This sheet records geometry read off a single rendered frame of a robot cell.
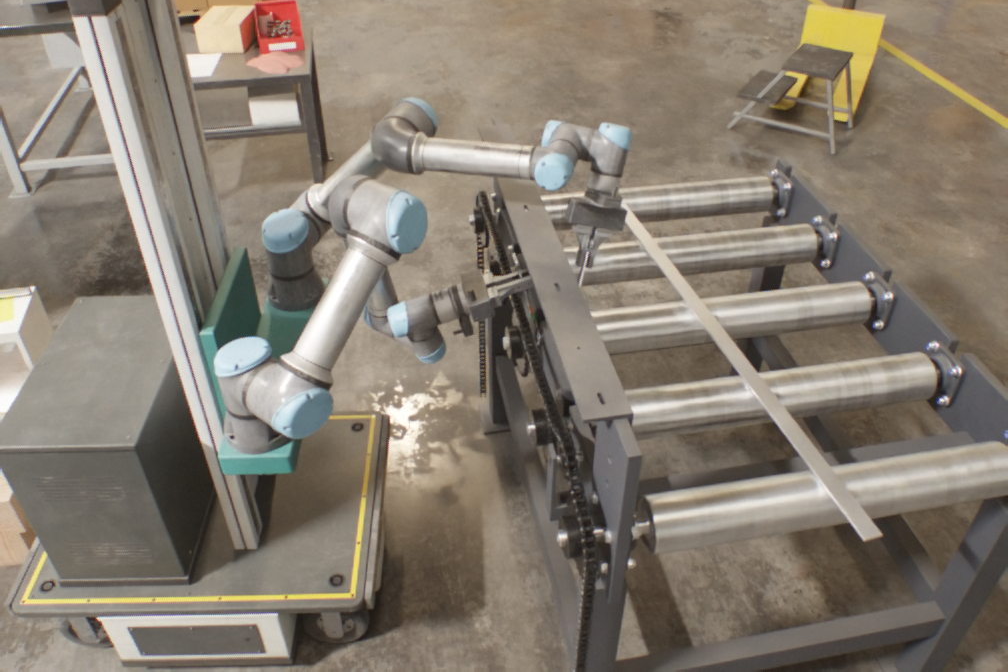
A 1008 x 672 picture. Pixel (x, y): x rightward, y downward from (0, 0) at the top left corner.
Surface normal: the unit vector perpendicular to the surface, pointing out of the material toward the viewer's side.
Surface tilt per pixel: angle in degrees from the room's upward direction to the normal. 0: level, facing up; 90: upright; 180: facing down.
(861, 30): 90
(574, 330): 0
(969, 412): 90
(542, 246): 0
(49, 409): 0
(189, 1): 90
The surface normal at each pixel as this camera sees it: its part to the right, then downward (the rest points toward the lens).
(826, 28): -0.45, 0.53
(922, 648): -0.98, 0.11
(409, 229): 0.84, 0.25
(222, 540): 0.00, -0.81
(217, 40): -0.02, 0.59
